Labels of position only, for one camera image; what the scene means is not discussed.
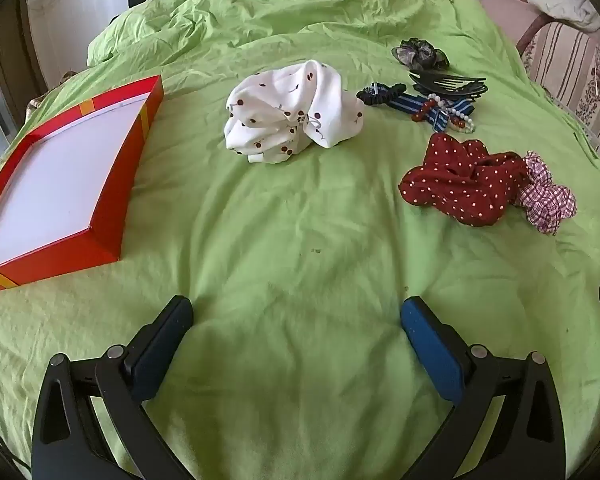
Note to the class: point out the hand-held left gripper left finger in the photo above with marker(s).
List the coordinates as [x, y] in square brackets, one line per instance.
[157, 345]

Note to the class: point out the red polka dot scrunchie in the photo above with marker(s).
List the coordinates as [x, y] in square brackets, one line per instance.
[460, 180]

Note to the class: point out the blue striped bow hair clip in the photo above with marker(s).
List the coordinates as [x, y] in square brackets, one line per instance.
[410, 105]

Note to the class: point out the red cardboard box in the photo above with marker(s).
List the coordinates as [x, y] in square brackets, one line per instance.
[60, 180]

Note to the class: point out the striped floral sofa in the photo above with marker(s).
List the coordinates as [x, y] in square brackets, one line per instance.
[575, 65]

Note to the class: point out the black claw hair clip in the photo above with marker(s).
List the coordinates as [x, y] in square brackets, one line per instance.
[450, 85]

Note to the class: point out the green bed sheet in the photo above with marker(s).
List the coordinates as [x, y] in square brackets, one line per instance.
[300, 240]

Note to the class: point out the red white checked scrunchie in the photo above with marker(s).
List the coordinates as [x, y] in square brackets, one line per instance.
[547, 200]

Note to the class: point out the grey black organza scrunchie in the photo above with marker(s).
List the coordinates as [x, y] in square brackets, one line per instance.
[420, 54]

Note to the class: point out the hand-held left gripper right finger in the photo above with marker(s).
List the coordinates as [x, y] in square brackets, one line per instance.
[430, 345]

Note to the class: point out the white cherry print scrunchie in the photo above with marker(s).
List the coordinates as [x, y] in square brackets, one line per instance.
[290, 110]

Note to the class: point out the woven wicker basket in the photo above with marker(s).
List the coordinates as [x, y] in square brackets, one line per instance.
[34, 105]

